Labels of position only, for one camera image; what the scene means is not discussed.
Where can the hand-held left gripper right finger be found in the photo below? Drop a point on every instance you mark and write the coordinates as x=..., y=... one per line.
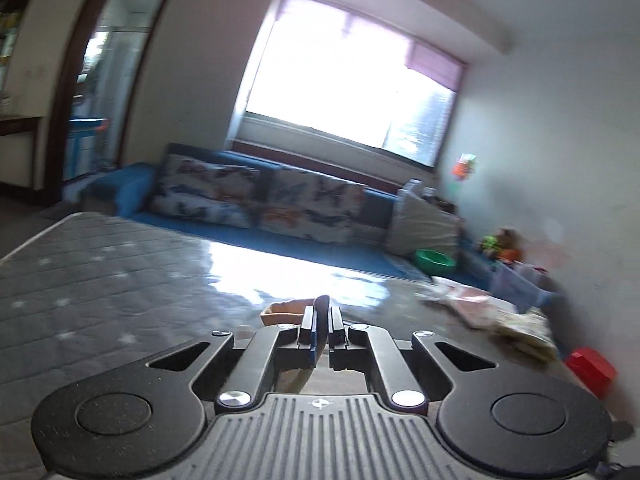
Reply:
x=336, y=340

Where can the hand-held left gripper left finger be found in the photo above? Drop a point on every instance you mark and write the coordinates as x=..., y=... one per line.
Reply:
x=312, y=345

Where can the beige garment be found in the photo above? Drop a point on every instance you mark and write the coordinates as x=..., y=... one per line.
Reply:
x=285, y=310

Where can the blue sofa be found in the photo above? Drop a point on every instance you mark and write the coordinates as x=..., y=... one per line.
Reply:
x=300, y=250

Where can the green plastic basin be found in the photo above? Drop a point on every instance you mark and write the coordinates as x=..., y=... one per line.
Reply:
x=435, y=260

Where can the butterfly print cushion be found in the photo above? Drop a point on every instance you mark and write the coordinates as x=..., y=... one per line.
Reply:
x=310, y=205
x=200, y=190

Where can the white plastic bag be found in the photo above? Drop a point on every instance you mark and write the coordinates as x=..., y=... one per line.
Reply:
x=470, y=300

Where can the grey pillow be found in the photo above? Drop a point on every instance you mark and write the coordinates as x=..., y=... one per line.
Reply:
x=425, y=225

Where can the panda plush toy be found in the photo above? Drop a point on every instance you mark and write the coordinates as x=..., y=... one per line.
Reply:
x=415, y=187

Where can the clear plastic storage box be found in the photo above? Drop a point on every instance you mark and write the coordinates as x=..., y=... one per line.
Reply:
x=515, y=285

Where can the teddy bear in green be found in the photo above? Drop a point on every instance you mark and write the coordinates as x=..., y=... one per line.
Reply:
x=500, y=242

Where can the colourful pinwheel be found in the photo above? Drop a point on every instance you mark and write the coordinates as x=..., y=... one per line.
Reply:
x=465, y=165

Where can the grey quilted star table mat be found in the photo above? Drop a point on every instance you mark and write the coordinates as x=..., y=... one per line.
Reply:
x=100, y=270

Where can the window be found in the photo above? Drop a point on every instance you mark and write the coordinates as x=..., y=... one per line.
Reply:
x=325, y=85

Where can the red plastic stool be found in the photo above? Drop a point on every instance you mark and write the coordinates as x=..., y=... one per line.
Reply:
x=590, y=367

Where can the blue cabinet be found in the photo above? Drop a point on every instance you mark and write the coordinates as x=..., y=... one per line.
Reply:
x=85, y=145

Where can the dark wooden cabinet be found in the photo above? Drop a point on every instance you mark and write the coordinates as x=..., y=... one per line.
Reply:
x=15, y=130

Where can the dark wooden door frame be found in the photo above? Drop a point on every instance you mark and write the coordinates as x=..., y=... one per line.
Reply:
x=65, y=110

